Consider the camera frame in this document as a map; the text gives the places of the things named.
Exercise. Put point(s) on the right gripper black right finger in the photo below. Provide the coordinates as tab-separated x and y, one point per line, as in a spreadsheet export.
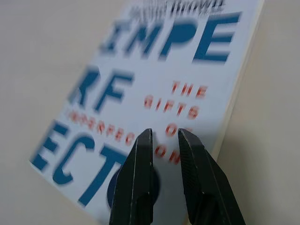
206	192

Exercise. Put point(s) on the white book blue letters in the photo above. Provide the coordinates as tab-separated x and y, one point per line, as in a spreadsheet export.
150	70

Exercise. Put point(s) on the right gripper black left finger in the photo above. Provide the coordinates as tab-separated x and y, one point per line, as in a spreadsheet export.
133	187

